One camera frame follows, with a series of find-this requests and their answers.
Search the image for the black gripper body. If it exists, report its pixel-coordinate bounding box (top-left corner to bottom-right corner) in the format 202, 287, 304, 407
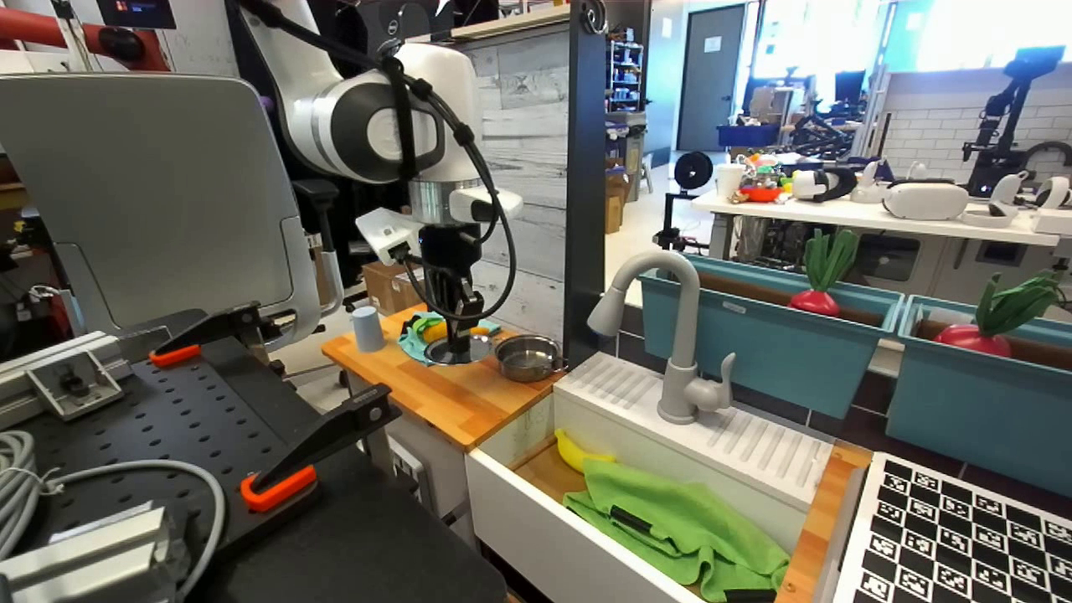
417, 222, 485, 297

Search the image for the yellow corn toy green husk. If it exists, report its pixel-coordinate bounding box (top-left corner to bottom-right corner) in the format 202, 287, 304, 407
403, 311, 504, 350

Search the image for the small steel pot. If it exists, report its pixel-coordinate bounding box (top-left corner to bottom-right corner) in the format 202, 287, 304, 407
492, 332, 563, 386

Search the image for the yellow banana toy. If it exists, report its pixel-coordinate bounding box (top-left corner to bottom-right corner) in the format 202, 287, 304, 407
553, 428, 619, 475

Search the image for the grey toy faucet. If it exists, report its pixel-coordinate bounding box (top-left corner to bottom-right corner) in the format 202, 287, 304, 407
583, 249, 739, 428

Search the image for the colourful toy pile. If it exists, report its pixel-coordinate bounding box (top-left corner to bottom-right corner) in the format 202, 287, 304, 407
734, 153, 791, 209

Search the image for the red radish toy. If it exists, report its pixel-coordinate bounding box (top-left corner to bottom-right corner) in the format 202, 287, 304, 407
786, 226, 863, 320
935, 276, 1072, 363

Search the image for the cardboard box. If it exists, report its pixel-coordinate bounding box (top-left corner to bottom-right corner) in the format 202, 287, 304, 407
359, 258, 432, 320

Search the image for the grey plastic cup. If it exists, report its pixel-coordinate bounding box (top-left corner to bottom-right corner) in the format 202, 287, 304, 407
350, 304, 389, 356

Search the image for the grey wood backsplash panel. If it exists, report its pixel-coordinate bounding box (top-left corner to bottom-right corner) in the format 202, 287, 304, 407
445, 19, 575, 338

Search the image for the black clamp orange tip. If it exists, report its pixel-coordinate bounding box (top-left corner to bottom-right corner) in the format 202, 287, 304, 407
238, 382, 399, 518
145, 297, 297, 371

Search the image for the white sink basin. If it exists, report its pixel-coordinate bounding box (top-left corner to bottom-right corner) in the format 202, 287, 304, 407
463, 382, 834, 603

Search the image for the black spool stand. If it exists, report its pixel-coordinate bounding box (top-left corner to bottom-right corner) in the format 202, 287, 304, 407
653, 147, 720, 254

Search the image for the black perforated board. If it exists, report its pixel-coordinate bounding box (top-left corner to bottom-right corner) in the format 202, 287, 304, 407
20, 332, 339, 564

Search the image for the green cloth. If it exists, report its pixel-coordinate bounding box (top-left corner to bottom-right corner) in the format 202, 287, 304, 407
563, 458, 795, 603

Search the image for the teal planter box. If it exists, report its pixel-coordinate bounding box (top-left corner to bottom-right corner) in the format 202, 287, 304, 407
637, 250, 908, 421
886, 291, 1072, 504

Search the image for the large grey panel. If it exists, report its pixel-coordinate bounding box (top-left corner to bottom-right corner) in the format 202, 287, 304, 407
0, 75, 327, 338

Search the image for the white ridged drainboard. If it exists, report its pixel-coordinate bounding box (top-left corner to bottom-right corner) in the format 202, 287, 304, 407
553, 351, 842, 507

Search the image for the grey door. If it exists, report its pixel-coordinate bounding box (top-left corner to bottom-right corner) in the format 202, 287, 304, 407
676, 0, 751, 159

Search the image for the aluminium extrusion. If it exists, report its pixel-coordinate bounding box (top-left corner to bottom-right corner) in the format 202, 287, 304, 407
0, 501, 186, 603
0, 330, 132, 431

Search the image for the white background table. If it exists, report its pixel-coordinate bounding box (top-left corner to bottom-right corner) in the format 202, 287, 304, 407
708, 195, 1064, 250

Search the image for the red padded bar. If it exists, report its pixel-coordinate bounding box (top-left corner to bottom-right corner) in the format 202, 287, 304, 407
0, 6, 174, 76

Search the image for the black white calibration checkerboard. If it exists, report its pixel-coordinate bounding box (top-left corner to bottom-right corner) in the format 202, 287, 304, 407
834, 448, 1072, 603

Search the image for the black background robot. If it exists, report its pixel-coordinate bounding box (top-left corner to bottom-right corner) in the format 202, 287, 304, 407
963, 44, 1072, 200

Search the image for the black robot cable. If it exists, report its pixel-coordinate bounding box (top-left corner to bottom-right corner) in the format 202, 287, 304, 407
377, 46, 523, 330

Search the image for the white wrist mount plate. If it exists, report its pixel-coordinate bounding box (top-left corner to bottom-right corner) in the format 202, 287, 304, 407
352, 206, 426, 268

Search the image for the thick black frame post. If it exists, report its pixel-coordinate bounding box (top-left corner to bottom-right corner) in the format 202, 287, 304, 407
559, 0, 612, 369

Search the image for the grey cable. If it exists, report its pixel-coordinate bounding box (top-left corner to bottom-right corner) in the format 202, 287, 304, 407
30, 455, 232, 599

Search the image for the white cable bundle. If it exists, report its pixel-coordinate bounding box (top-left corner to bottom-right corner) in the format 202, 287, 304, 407
0, 428, 46, 564

